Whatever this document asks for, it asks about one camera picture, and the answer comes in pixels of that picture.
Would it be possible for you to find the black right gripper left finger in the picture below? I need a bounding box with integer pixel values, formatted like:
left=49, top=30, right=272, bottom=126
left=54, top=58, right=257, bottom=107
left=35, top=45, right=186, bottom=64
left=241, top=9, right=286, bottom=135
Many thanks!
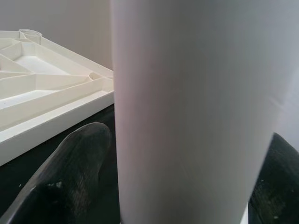
left=0, top=123, right=112, bottom=224

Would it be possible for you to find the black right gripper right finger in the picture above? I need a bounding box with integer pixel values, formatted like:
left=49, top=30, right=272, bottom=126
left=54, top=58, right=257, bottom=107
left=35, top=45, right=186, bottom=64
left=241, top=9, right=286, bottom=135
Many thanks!
left=248, top=132, right=299, bottom=224

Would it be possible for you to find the white plastic table top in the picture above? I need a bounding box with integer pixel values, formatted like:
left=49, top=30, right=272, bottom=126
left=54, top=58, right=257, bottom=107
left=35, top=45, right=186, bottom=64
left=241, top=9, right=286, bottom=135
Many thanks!
left=0, top=28, right=115, bottom=167

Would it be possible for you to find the white plastic table leg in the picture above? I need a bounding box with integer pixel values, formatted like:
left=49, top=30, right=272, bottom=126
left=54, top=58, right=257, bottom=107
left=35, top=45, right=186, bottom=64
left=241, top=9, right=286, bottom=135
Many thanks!
left=109, top=0, right=299, bottom=224

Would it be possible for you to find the black cloth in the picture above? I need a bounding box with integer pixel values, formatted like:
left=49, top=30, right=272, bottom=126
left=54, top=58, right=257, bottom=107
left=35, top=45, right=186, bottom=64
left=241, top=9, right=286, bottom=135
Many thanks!
left=0, top=107, right=122, bottom=224

